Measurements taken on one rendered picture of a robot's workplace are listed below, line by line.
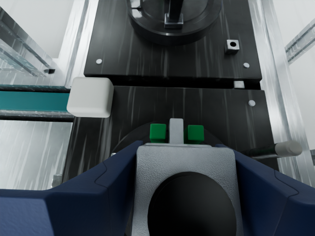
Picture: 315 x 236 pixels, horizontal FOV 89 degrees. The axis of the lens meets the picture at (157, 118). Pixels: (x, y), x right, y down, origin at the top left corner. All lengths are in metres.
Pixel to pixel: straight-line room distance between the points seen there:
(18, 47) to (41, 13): 0.31
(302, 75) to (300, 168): 0.25
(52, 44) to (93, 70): 0.24
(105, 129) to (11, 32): 0.15
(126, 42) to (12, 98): 0.18
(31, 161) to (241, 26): 0.37
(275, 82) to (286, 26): 0.26
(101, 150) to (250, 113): 0.18
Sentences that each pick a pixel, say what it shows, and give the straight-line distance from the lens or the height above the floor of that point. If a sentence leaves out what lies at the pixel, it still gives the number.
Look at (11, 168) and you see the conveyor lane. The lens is 0.32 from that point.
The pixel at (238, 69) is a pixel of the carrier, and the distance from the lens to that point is 0.25.
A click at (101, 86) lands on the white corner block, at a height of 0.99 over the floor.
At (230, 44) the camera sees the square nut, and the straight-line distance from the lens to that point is 0.26.
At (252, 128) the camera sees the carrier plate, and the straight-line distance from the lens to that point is 0.22.
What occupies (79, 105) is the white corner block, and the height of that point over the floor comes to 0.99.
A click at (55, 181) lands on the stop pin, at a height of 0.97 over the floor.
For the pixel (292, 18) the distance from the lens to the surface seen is 0.55.
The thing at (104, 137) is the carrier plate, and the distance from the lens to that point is 0.20.
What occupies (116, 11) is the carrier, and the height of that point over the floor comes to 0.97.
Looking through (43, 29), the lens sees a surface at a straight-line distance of 0.52.
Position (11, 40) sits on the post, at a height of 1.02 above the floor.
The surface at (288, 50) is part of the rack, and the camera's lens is 0.36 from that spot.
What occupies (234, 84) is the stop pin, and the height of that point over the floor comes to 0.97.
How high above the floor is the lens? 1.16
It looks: 72 degrees down
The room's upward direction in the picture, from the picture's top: 2 degrees counter-clockwise
